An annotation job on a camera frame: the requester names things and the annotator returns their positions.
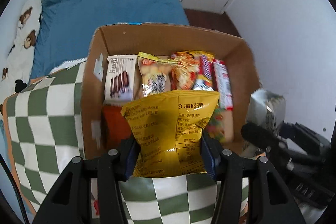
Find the silver foil snack packet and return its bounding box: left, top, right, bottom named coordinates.
left=240, top=88, right=286, bottom=158

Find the yellow biscuit bag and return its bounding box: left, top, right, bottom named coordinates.
left=137, top=52, right=176, bottom=97

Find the milk carton cardboard box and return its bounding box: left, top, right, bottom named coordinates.
left=81, top=23, right=260, bottom=159

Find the colourful candy packet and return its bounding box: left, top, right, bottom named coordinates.
left=205, top=108, right=234, bottom=144

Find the black cable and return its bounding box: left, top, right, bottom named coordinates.
left=0, top=154, right=30, bottom=224

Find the red yellow noodle packet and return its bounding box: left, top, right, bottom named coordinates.
left=171, top=51, right=215, bottom=91

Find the yellow snack packet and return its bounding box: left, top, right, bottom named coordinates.
left=121, top=90, right=219, bottom=178

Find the red white snack bar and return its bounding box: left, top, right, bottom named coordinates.
left=213, top=59, right=234, bottom=111

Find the orange snack packet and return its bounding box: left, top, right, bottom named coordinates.
left=101, top=105, right=131, bottom=150

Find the blue bed sheet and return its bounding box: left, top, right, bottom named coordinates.
left=30, top=0, right=189, bottom=79

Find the green white checkered mat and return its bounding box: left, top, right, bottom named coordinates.
left=2, top=61, right=250, bottom=224

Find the Franzzi cookie box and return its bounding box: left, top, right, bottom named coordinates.
left=104, top=55, right=137, bottom=105

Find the bear print pillow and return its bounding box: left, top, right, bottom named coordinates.
left=1, top=0, right=42, bottom=102

